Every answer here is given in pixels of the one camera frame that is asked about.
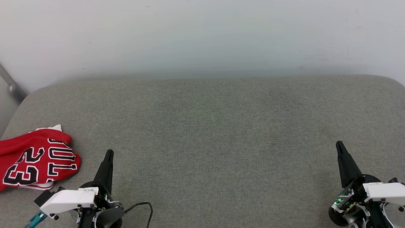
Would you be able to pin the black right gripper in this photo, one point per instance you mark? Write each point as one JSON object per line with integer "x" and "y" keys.
{"x": 354, "y": 202}

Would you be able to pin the teal left camera connector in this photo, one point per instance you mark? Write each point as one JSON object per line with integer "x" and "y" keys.
{"x": 36, "y": 219}

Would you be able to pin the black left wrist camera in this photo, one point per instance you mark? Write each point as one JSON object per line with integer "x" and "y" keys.
{"x": 44, "y": 198}

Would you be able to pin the red and white basketball jersey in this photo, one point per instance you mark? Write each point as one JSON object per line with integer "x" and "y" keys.
{"x": 31, "y": 148}

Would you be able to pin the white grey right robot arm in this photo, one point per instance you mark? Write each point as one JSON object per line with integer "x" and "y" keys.
{"x": 388, "y": 216}

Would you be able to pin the grey fabric sofa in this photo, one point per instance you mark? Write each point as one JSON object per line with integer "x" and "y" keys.
{"x": 202, "y": 142}

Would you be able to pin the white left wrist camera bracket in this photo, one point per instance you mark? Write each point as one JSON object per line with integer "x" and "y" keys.
{"x": 68, "y": 199}

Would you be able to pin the grey metal pipe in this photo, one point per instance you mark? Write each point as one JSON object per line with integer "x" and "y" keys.
{"x": 12, "y": 87}

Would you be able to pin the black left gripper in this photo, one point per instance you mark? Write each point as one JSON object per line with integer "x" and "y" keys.
{"x": 102, "y": 199}

